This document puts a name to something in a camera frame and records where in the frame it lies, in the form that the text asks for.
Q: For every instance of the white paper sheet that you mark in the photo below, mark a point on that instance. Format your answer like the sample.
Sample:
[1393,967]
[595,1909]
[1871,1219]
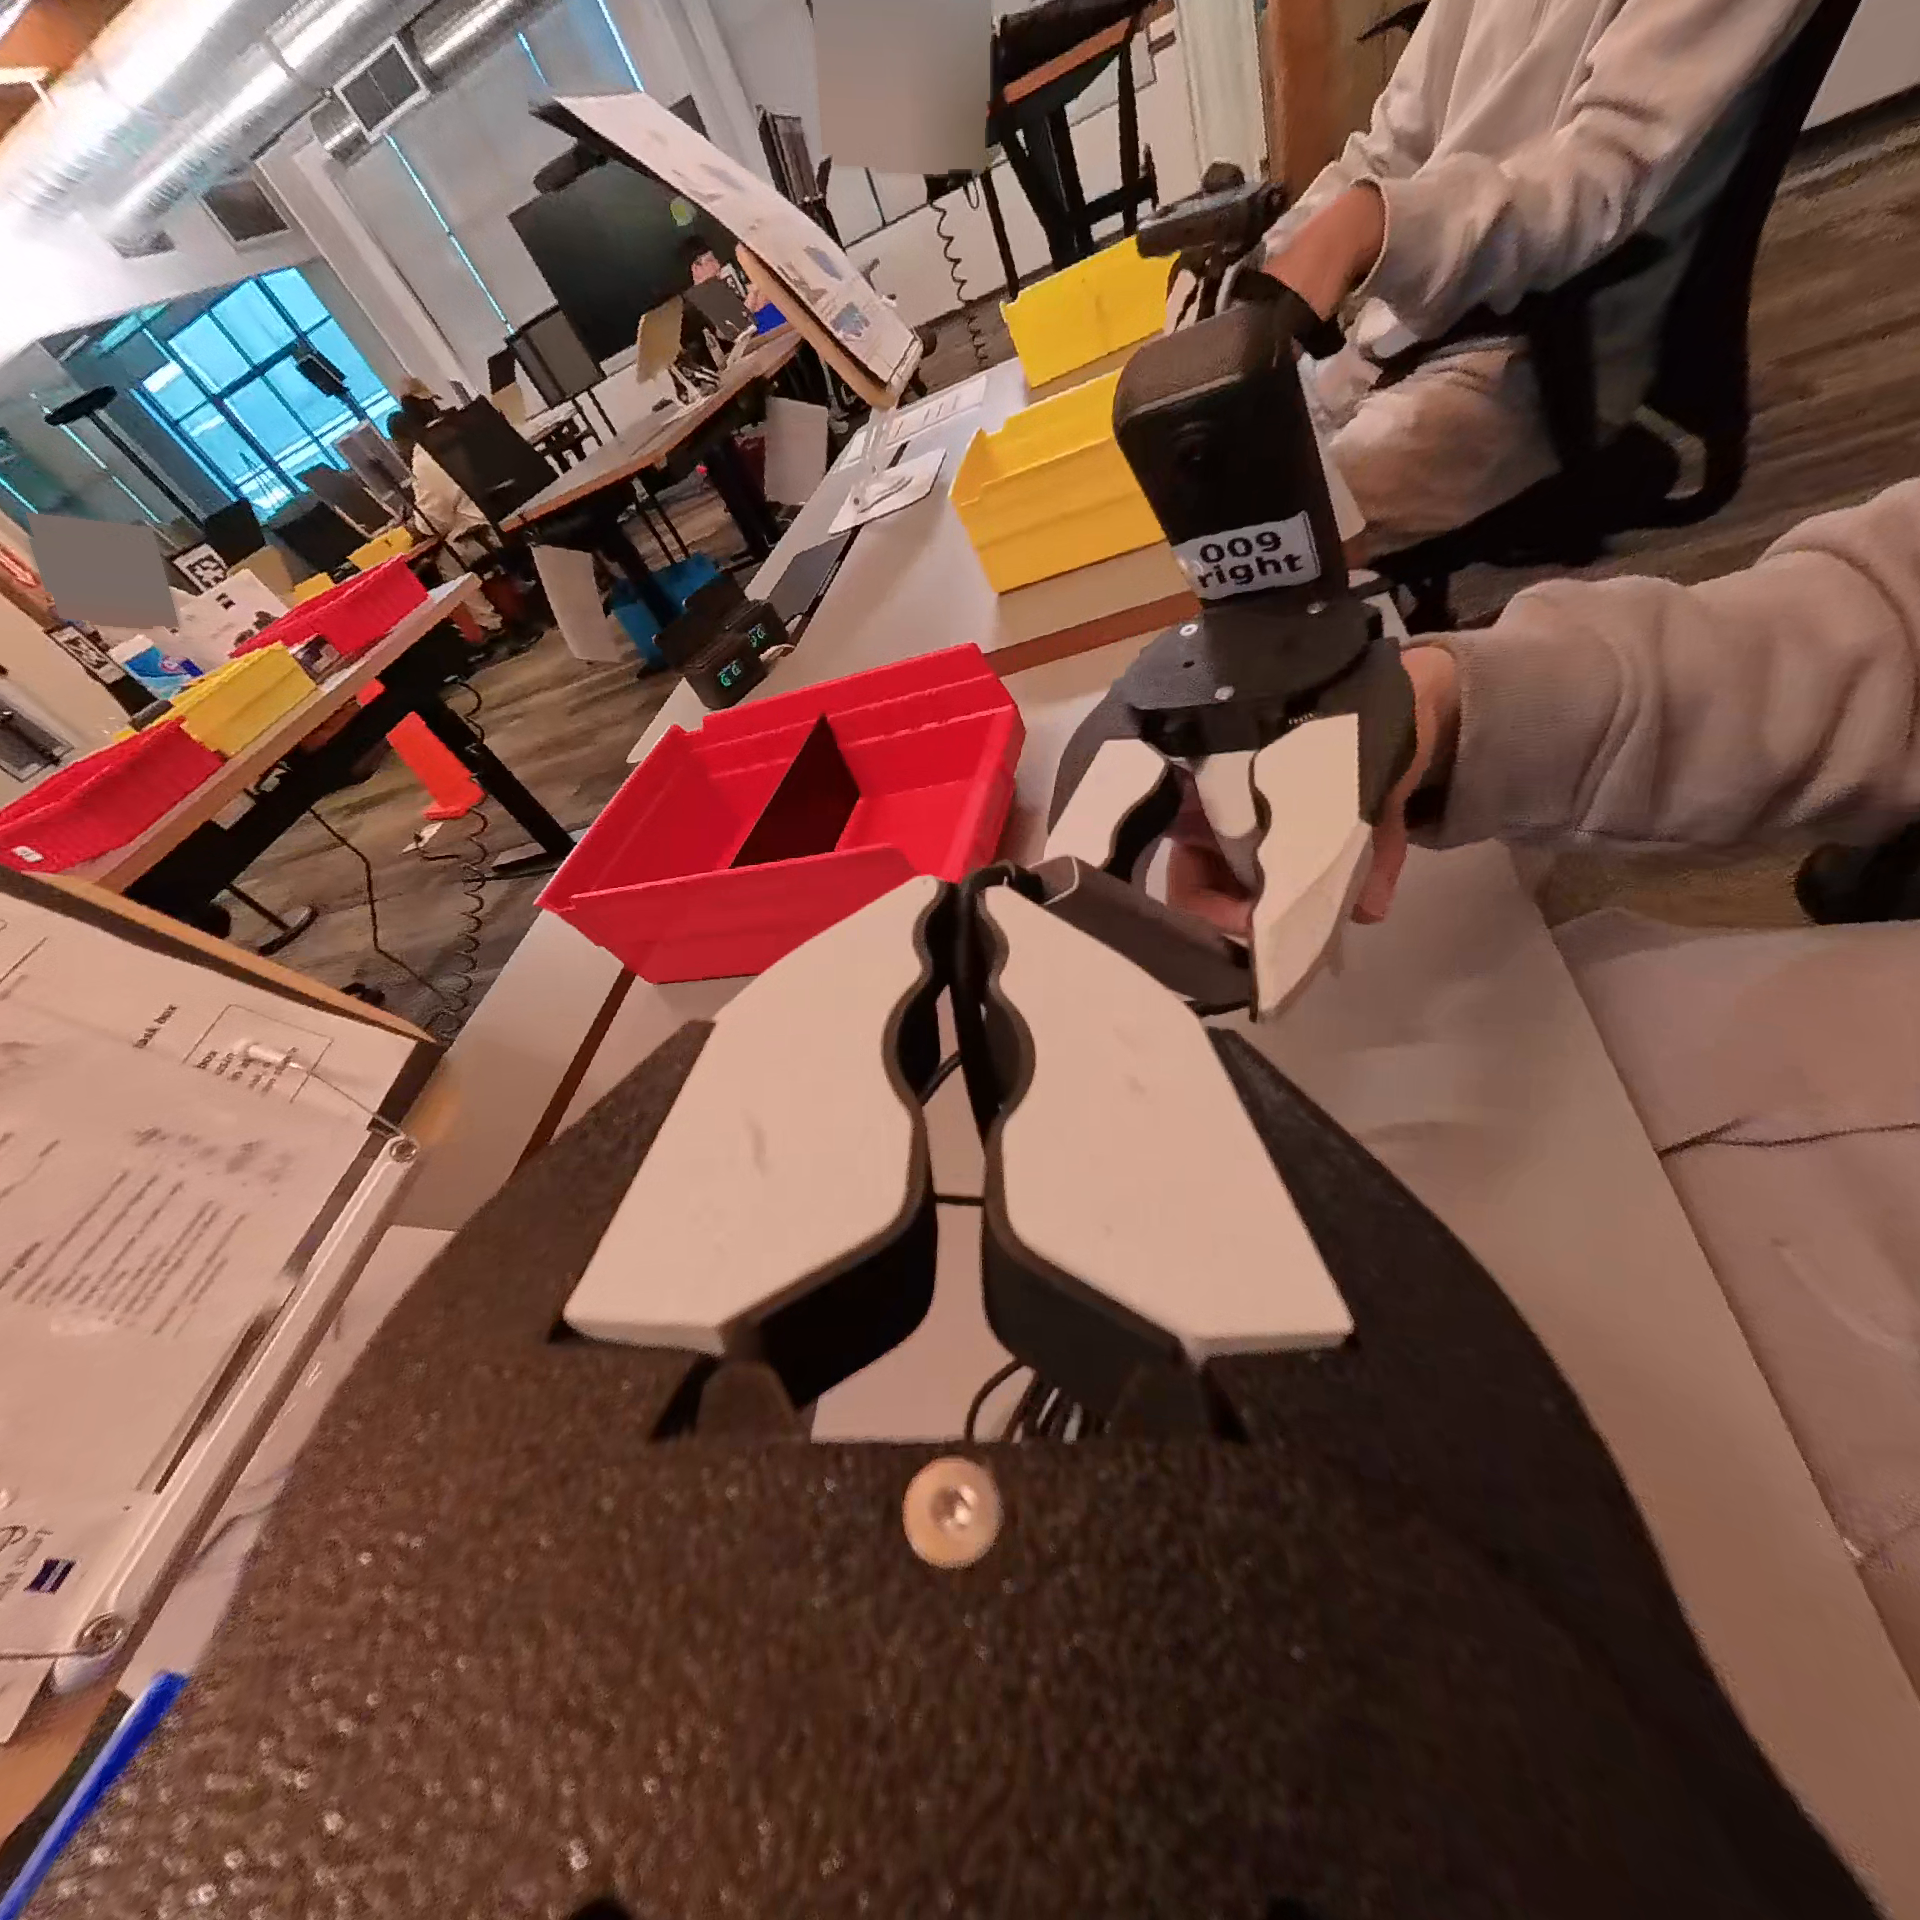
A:
[939,406]

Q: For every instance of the silver air duct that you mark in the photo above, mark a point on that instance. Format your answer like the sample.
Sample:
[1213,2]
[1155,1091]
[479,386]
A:
[196,91]

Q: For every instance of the yellow plastic bin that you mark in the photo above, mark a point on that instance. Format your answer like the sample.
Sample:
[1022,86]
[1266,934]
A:
[247,698]
[1081,316]
[1051,511]
[382,548]

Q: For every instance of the black office chair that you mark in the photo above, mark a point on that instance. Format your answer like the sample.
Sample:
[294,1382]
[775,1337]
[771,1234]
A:
[1711,421]

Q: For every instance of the large black screen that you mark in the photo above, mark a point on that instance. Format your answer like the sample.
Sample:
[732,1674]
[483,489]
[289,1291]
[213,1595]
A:
[601,270]

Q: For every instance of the wood-edged work table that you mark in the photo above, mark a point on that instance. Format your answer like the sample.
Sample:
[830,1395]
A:
[645,436]
[377,652]

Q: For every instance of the black white marker sign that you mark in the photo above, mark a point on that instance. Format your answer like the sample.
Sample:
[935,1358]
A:
[87,652]
[198,571]

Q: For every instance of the black bin divider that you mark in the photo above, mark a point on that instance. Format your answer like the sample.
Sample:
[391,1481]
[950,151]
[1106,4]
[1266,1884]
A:
[804,796]

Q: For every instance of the dark flat device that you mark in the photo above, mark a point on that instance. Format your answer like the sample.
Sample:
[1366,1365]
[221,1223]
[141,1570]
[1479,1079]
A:
[810,580]

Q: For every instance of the red plastic bin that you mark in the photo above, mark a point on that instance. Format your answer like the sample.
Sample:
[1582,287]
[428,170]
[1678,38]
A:
[346,609]
[901,765]
[106,803]

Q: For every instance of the black digital display box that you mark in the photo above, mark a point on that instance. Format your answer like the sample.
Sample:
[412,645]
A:
[721,682]
[751,629]

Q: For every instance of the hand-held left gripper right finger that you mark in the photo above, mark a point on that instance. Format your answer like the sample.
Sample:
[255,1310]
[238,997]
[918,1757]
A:
[1155,1171]

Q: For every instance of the grey desk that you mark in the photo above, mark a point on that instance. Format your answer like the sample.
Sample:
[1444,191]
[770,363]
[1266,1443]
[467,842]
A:
[931,599]
[1426,1079]

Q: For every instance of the blue plastic bin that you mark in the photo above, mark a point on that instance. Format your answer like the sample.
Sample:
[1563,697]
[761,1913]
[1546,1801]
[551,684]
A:
[119,1757]

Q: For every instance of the person's light grey clothing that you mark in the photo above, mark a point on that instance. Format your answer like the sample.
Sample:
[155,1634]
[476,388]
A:
[1770,1277]

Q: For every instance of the orange traffic cone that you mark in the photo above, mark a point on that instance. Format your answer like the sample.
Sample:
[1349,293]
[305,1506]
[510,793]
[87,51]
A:
[437,773]

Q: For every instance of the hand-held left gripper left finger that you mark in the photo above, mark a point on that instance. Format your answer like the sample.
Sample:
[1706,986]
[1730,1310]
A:
[751,1156]

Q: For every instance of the person's right hand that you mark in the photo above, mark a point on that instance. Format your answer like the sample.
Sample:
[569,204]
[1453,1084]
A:
[1434,721]

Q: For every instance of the person's right forearm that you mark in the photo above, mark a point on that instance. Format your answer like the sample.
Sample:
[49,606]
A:
[1681,691]

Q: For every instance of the blue storage box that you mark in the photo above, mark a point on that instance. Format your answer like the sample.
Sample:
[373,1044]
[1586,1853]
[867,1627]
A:
[653,615]

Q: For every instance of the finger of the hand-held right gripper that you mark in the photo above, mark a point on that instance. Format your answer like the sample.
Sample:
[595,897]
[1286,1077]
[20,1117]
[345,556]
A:
[1108,803]
[1314,841]

